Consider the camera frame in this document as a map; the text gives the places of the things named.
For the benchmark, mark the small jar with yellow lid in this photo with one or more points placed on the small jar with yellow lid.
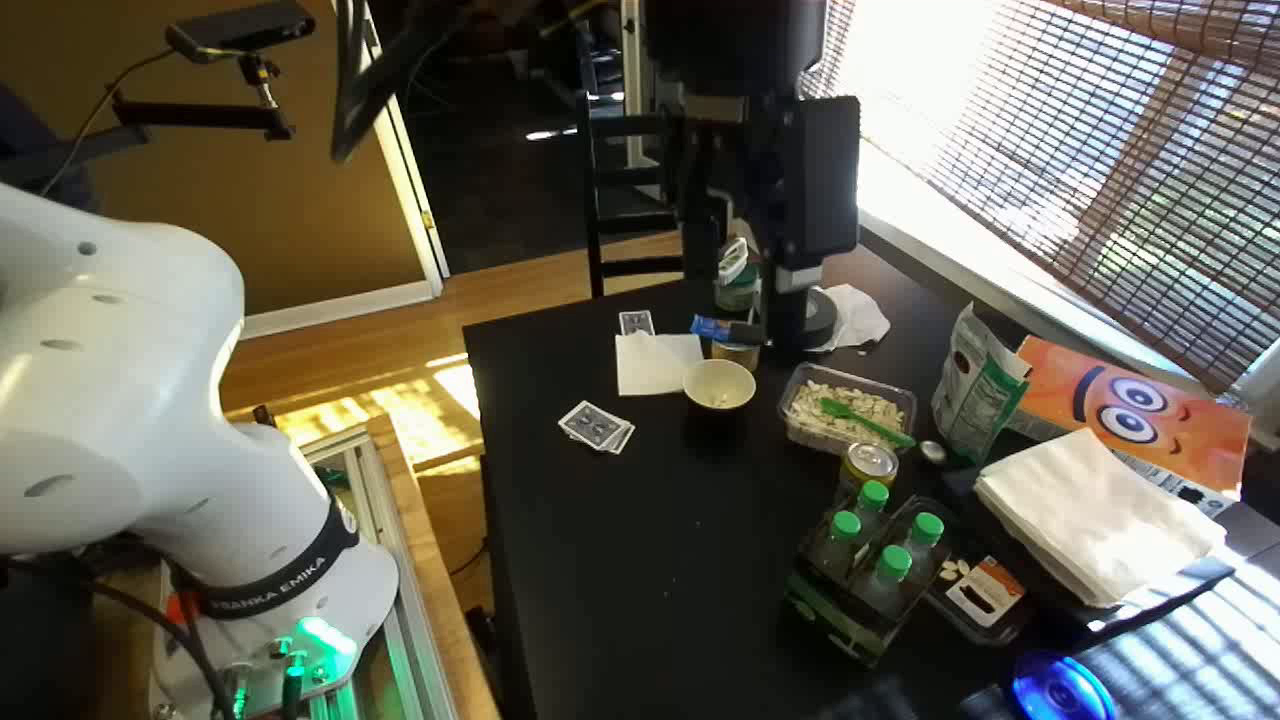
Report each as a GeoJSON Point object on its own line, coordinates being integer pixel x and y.
{"type": "Point", "coordinates": [871, 462]}

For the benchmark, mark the orange book with cartoon eyes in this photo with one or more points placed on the orange book with cartoon eyes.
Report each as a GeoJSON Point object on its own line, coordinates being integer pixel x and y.
{"type": "Point", "coordinates": [1174, 442]}

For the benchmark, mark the stack of white napkins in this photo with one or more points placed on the stack of white napkins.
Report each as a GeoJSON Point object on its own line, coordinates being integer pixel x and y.
{"type": "Point", "coordinates": [1083, 512]}

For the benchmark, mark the green cap bottle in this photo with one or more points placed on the green cap bottle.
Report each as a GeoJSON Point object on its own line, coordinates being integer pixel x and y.
{"type": "Point", "coordinates": [890, 579]}
{"type": "Point", "coordinates": [921, 537]}
{"type": "Point", "coordinates": [874, 506]}
{"type": "Point", "coordinates": [841, 541]}

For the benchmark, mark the black tape roll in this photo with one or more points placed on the black tape roll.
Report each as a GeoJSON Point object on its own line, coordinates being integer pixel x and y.
{"type": "Point", "coordinates": [826, 323]}
{"type": "Point", "coordinates": [861, 323]}

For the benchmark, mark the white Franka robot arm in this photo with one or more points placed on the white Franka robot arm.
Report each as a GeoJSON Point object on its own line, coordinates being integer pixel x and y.
{"type": "Point", "coordinates": [122, 403]}

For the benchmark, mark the blue glowing device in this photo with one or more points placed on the blue glowing device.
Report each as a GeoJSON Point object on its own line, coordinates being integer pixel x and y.
{"type": "Point", "coordinates": [1060, 688]}

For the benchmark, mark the small blue box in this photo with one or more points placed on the small blue box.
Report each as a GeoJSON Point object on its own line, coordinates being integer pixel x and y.
{"type": "Point", "coordinates": [714, 331]}

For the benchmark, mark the green and white packet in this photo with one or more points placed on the green and white packet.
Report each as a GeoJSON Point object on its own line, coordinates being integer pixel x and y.
{"type": "Point", "coordinates": [972, 393]}

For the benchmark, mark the small white and orange box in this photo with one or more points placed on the small white and orange box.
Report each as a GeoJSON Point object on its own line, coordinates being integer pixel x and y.
{"type": "Point", "coordinates": [989, 595]}

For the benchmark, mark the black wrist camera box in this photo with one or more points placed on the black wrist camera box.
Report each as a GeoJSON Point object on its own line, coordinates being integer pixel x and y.
{"type": "Point", "coordinates": [817, 174]}

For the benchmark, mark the bamboo window blind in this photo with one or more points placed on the bamboo window blind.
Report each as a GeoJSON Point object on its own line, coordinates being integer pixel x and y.
{"type": "Point", "coordinates": [1132, 161]}

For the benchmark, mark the green bottles in tray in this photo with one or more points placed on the green bottles in tray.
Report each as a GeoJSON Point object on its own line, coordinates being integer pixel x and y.
{"type": "Point", "coordinates": [832, 614]}

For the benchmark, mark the green plastic fork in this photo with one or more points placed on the green plastic fork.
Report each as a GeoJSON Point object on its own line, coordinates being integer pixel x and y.
{"type": "Point", "coordinates": [864, 424]}

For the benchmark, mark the small white bowl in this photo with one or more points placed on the small white bowl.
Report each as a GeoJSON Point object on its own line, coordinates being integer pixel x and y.
{"type": "Point", "coordinates": [721, 387]}

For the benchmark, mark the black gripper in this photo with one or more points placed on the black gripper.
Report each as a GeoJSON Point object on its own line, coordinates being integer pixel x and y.
{"type": "Point", "coordinates": [724, 46]}

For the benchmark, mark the black wooden chair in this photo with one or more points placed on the black wooden chair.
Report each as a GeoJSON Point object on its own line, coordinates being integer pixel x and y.
{"type": "Point", "coordinates": [621, 147]}

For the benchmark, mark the green and white cup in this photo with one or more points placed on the green and white cup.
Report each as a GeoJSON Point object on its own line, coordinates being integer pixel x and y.
{"type": "Point", "coordinates": [736, 272]}

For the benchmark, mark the aluminium frame stand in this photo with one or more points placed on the aluminium frame stand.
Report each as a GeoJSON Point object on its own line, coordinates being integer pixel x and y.
{"type": "Point", "coordinates": [385, 535]}

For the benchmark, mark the black camera on mount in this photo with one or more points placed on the black camera on mount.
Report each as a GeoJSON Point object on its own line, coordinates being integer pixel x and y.
{"type": "Point", "coordinates": [240, 31]}

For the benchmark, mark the clear plastic food container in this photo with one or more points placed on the clear plastic food container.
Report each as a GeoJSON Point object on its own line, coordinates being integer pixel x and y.
{"type": "Point", "coordinates": [832, 403]}

